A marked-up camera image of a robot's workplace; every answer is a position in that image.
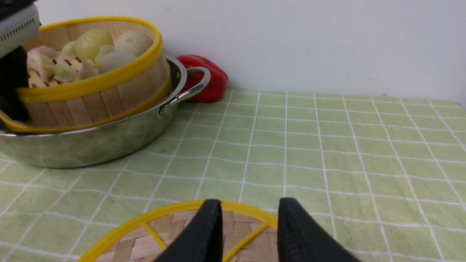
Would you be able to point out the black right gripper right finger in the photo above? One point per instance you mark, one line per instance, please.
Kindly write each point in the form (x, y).
(301, 239)

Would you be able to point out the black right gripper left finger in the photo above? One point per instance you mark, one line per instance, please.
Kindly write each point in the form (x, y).
(201, 240)

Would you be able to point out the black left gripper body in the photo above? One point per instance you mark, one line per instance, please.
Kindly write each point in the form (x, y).
(19, 23)

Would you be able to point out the woven bamboo steamer lid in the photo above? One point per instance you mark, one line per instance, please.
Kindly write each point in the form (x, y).
(249, 234)

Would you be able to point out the bamboo steamer basket yellow rim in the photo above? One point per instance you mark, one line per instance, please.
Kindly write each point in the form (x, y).
(108, 97)

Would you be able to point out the stainless steel pot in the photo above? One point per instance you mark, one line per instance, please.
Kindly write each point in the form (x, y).
(88, 147)

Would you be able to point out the pink dumpling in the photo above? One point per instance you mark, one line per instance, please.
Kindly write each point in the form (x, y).
(47, 51)

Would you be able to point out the beige dumpling front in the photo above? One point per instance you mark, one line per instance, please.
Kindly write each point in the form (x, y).
(41, 64)

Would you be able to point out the green dumpling left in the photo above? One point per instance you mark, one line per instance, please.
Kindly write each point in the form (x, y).
(68, 52)

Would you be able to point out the green dumpling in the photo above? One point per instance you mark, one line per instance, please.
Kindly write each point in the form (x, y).
(104, 50)
(64, 73)
(68, 52)

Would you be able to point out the green dumpling lower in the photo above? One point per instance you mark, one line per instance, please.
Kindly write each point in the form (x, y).
(64, 73)

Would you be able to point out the yellow-green steamed bun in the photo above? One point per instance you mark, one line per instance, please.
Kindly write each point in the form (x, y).
(89, 43)

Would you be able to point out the white dumpling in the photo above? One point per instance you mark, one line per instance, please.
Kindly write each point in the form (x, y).
(87, 70)

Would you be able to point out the green dumpling centre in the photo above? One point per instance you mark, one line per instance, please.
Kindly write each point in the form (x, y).
(104, 50)

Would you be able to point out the smooth white bun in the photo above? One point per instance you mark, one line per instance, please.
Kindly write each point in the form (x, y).
(115, 60)

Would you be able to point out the green checked tablecloth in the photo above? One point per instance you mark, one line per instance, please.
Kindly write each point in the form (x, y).
(384, 176)

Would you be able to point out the white steamed bun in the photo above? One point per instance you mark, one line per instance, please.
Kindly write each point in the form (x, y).
(134, 42)

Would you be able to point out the red bell pepper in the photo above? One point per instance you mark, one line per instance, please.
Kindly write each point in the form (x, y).
(216, 87)

